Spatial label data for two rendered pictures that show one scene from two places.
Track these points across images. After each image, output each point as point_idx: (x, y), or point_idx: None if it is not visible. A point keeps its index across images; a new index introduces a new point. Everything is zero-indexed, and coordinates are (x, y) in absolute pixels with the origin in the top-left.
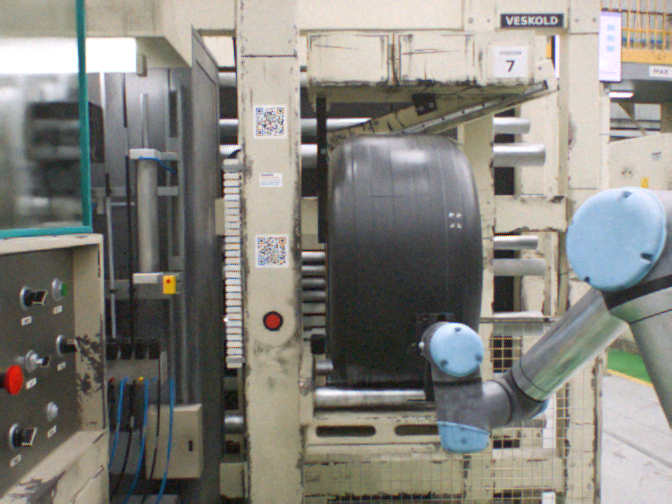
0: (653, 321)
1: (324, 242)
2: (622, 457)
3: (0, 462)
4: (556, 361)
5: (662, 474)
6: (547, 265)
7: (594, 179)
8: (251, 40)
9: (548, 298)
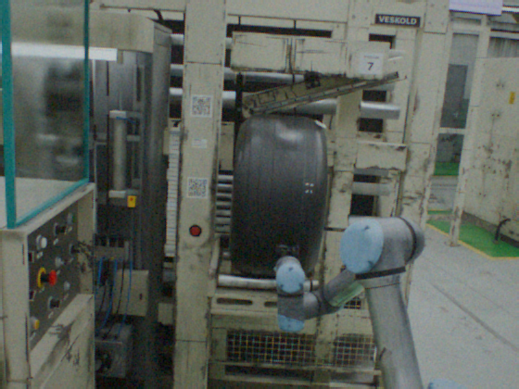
0: (372, 291)
1: None
2: (446, 311)
3: (44, 317)
4: (344, 289)
5: (470, 326)
6: None
7: (428, 137)
8: (192, 52)
9: None
